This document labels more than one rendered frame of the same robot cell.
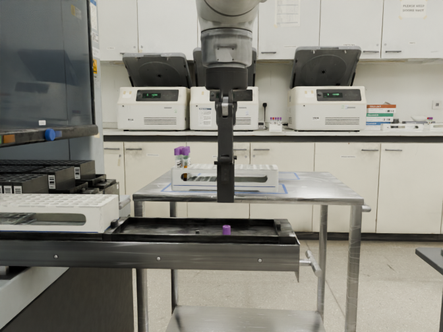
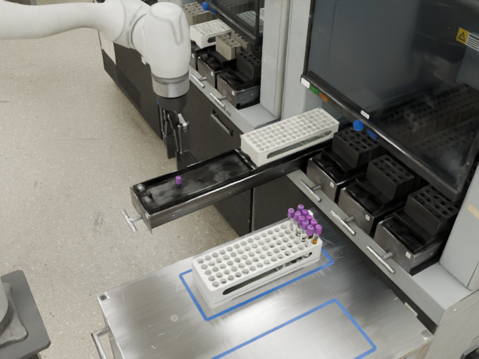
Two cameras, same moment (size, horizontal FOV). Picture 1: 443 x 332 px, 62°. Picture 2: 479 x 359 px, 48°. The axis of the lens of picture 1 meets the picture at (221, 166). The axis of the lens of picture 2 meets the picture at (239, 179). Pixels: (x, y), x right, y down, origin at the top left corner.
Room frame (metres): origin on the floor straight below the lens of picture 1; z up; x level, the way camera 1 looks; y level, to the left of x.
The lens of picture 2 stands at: (1.70, -0.52, 1.83)
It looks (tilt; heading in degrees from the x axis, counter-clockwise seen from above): 42 degrees down; 145
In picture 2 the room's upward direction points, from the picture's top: 1 degrees clockwise
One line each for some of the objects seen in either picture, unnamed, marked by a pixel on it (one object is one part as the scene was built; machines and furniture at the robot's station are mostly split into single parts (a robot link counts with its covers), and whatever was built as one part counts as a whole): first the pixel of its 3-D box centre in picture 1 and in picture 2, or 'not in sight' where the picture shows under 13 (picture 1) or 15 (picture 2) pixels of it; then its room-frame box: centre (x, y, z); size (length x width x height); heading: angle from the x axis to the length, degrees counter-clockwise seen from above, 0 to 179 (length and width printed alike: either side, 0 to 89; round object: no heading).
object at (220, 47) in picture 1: (226, 52); (170, 80); (0.67, -0.01, 1.14); 0.09 x 0.09 x 0.06
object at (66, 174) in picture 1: (62, 179); (383, 180); (1.01, 0.44, 0.85); 0.12 x 0.02 x 0.06; 177
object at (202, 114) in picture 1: (225, 90); not in sight; (3.29, -0.03, 1.24); 0.62 x 0.56 x 0.69; 178
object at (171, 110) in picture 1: (158, 93); not in sight; (3.32, 0.55, 1.22); 0.62 x 0.56 x 0.64; 175
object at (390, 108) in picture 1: (380, 107); not in sight; (3.38, -1.43, 1.10); 0.24 x 0.13 x 0.10; 86
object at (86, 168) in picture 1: (85, 171); (424, 214); (1.17, 0.43, 0.85); 0.12 x 0.02 x 0.06; 176
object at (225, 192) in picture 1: (225, 182); (172, 147); (0.64, -0.01, 0.91); 0.03 x 0.01 x 0.07; 87
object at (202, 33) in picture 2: not in sight; (227, 30); (0.01, 0.59, 0.83); 0.30 x 0.10 x 0.06; 87
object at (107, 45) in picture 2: not in sight; (102, 30); (-1.04, 0.44, 0.43); 0.27 x 0.02 x 0.36; 177
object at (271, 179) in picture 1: (225, 176); (257, 260); (1.06, -0.01, 0.85); 0.30 x 0.10 x 0.06; 85
